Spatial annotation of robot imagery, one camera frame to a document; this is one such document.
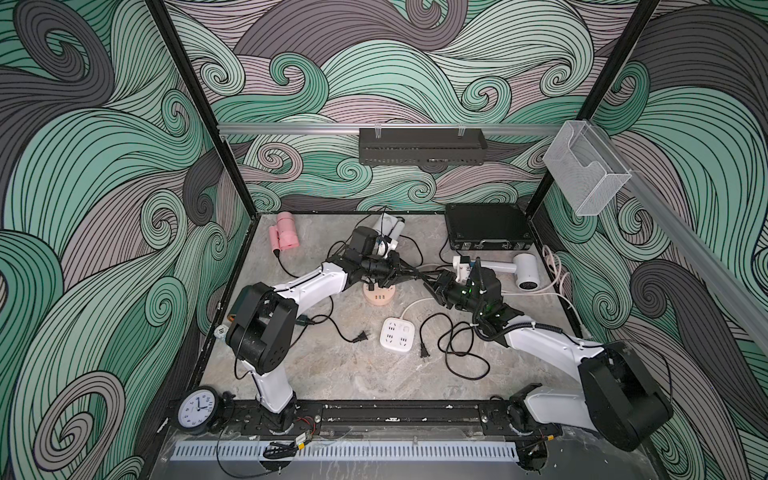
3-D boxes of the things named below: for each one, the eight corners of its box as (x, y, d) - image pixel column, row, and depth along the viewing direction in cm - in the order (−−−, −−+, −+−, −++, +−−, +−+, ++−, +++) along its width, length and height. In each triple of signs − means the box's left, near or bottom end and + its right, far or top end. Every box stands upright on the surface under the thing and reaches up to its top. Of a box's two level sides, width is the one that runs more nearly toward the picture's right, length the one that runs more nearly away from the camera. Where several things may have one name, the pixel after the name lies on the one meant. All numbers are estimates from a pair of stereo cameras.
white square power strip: (380, 351, 86) (380, 347, 84) (380, 321, 92) (380, 317, 90) (415, 351, 86) (416, 347, 84) (412, 321, 92) (413, 317, 90)
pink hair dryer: (268, 251, 110) (265, 243, 106) (278, 219, 121) (275, 211, 117) (297, 251, 110) (295, 243, 106) (305, 219, 120) (302, 211, 117)
